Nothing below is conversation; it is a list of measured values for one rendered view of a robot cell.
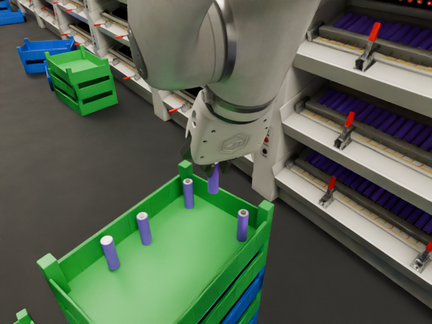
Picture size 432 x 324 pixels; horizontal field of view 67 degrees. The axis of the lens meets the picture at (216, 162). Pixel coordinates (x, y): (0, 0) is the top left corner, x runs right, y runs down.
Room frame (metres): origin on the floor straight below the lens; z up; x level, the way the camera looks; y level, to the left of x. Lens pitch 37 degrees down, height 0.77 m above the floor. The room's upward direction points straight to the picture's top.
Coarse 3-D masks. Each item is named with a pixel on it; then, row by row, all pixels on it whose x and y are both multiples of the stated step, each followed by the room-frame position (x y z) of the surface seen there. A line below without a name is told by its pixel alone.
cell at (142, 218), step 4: (144, 212) 0.38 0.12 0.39; (136, 216) 0.37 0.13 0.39; (140, 216) 0.37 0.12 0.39; (144, 216) 0.37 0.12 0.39; (140, 220) 0.36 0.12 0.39; (144, 220) 0.36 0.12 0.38; (140, 224) 0.36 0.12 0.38; (144, 224) 0.36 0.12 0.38; (148, 224) 0.37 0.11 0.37; (140, 228) 0.36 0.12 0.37; (144, 228) 0.36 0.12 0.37; (148, 228) 0.37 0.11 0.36; (140, 232) 0.36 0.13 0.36; (144, 232) 0.36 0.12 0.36; (148, 232) 0.37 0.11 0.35; (140, 236) 0.37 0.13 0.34; (144, 236) 0.36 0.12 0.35; (148, 236) 0.36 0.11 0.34; (144, 240) 0.36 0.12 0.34; (148, 240) 0.36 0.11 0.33; (144, 244) 0.36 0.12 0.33
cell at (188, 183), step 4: (184, 180) 0.46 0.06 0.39; (188, 180) 0.46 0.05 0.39; (184, 184) 0.45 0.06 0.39; (188, 184) 0.45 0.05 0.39; (192, 184) 0.45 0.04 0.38; (184, 188) 0.45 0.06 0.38; (188, 188) 0.45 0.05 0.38; (192, 188) 0.45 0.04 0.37; (184, 192) 0.45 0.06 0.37; (188, 192) 0.45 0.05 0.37; (192, 192) 0.45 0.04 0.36; (184, 196) 0.45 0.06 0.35; (188, 196) 0.45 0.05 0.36; (192, 196) 0.45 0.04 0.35; (184, 200) 0.45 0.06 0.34; (188, 200) 0.45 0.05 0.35; (192, 200) 0.45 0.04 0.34; (184, 204) 0.45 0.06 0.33; (188, 204) 0.45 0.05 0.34; (192, 204) 0.45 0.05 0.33; (188, 208) 0.45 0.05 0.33
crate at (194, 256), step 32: (160, 192) 0.45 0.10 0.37; (224, 192) 0.44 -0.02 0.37; (128, 224) 0.39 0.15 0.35; (160, 224) 0.41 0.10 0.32; (192, 224) 0.41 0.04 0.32; (224, 224) 0.41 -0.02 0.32; (256, 224) 0.38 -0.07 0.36; (64, 256) 0.30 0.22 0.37; (96, 256) 0.33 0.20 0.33; (128, 256) 0.34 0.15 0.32; (160, 256) 0.34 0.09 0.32; (192, 256) 0.34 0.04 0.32; (224, 256) 0.34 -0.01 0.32; (64, 288) 0.27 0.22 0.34; (96, 288) 0.28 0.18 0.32; (128, 288) 0.28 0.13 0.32; (160, 288) 0.28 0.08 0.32; (192, 288) 0.28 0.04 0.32; (224, 288) 0.28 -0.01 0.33; (96, 320) 0.23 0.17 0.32; (128, 320) 0.23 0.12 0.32; (160, 320) 0.23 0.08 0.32; (192, 320) 0.22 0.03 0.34
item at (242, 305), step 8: (256, 280) 0.36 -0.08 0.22; (248, 288) 0.38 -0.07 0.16; (256, 288) 0.36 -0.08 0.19; (240, 296) 0.36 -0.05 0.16; (248, 296) 0.34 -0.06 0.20; (240, 304) 0.32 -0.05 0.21; (248, 304) 0.34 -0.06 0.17; (232, 312) 0.30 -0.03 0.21; (240, 312) 0.32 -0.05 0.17; (224, 320) 0.29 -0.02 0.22; (232, 320) 0.30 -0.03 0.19
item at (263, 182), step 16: (288, 80) 0.81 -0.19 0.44; (304, 80) 0.85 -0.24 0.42; (288, 96) 0.81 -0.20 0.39; (272, 144) 0.82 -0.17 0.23; (288, 144) 0.83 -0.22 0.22; (256, 160) 0.87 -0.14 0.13; (272, 160) 0.82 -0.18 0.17; (256, 176) 0.86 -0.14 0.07; (272, 176) 0.81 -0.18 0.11; (272, 192) 0.81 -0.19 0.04
